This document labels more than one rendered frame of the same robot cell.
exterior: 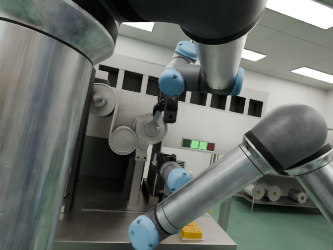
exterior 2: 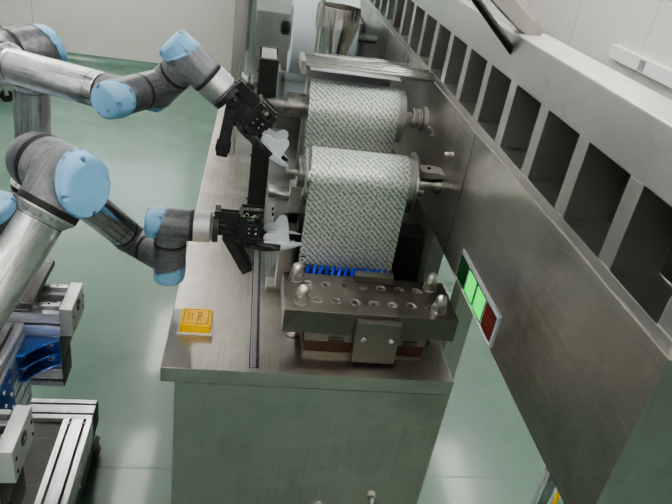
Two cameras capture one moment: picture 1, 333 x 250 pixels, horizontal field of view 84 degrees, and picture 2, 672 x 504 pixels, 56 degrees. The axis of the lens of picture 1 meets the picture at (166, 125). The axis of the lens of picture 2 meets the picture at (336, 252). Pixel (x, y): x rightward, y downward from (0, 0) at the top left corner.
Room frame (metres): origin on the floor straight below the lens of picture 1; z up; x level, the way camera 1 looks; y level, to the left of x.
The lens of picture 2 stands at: (1.05, -1.34, 1.82)
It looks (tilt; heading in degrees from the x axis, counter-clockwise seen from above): 29 degrees down; 93
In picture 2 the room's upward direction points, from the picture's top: 9 degrees clockwise
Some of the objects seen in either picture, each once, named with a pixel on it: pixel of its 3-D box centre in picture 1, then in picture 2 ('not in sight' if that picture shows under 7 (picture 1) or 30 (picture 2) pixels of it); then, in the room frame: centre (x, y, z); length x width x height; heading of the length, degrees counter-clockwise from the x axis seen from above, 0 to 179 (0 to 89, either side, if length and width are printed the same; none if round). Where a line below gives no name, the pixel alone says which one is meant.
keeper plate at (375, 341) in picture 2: not in sight; (375, 342); (1.10, -0.16, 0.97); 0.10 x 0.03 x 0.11; 13
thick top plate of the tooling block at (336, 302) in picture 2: not in sight; (366, 305); (1.07, -0.07, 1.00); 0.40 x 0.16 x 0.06; 13
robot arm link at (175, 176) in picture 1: (177, 180); (170, 224); (0.58, -0.06, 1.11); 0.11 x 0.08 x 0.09; 13
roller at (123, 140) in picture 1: (123, 138); not in sight; (0.96, 0.21, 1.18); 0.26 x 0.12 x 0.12; 13
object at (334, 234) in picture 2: (155, 154); (350, 238); (1.00, 0.03, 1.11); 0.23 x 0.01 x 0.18; 13
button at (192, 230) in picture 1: (189, 229); (196, 320); (0.68, -0.14, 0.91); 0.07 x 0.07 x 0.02; 13
